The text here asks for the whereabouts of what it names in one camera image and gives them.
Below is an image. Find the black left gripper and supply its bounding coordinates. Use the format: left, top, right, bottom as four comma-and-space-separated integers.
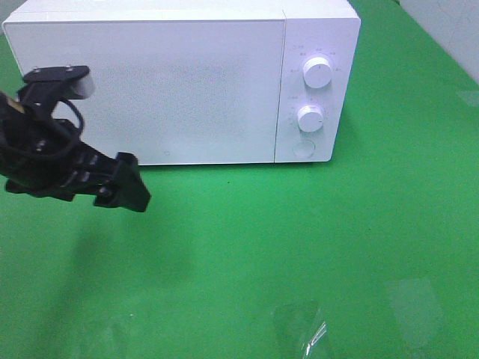
3, 119, 150, 212

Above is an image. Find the round microwave door button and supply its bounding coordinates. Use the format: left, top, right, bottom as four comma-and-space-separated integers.
293, 140, 316, 159

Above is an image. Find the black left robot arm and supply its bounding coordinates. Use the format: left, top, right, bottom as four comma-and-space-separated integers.
1, 94, 151, 212

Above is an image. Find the white microwave oven body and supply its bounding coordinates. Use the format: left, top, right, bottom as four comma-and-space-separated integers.
2, 1, 361, 163

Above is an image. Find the white microwave knob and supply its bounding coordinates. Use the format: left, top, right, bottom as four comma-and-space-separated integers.
297, 105, 324, 133
302, 56, 332, 89

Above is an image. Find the white microwave door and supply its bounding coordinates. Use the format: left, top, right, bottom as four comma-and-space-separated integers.
4, 20, 284, 165

